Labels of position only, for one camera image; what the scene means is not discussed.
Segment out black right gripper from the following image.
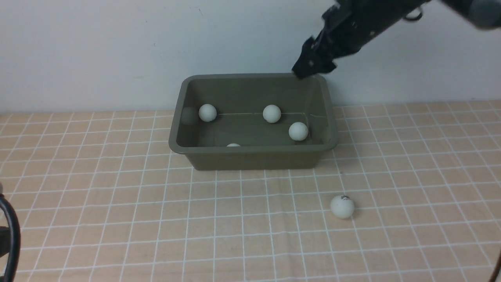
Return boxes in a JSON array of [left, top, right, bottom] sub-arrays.
[[292, 0, 426, 79]]

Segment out white table-tennis ball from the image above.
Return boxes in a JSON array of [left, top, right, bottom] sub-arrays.
[[288, 122, 308, 141], [262, 104, 281, 123]]

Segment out white ball with logo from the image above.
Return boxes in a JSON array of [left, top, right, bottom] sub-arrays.
[[330, 195, 355, 219]]

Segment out olive plastic bin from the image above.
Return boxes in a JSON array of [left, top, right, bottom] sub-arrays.
[[169, 73, 339, 171]]

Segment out checkered beige tablecloth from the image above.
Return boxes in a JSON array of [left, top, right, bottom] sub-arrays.
[[0, 101, 501, 282]]

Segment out black cable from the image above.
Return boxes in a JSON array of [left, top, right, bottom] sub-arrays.
[[0, 194, 21, 282]]

